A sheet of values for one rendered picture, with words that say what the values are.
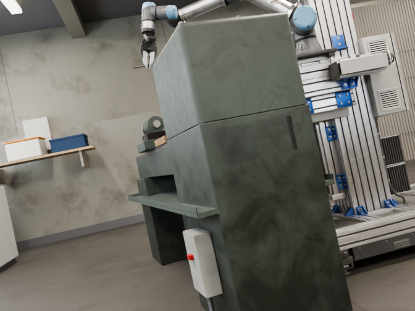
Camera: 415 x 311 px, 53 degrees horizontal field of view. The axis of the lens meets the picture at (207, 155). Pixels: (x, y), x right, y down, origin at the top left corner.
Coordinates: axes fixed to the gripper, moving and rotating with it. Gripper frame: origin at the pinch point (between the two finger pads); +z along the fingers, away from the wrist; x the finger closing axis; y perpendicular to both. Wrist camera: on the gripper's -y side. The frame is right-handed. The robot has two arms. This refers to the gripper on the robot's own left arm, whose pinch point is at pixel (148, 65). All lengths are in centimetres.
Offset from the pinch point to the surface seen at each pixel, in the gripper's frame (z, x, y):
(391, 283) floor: 109, -103, -60
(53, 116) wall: -41, 68, 427
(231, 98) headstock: 32, -20, -72
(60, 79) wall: -97, 59, 423
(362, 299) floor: 113, -83, -65
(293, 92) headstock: 27, -47, -72
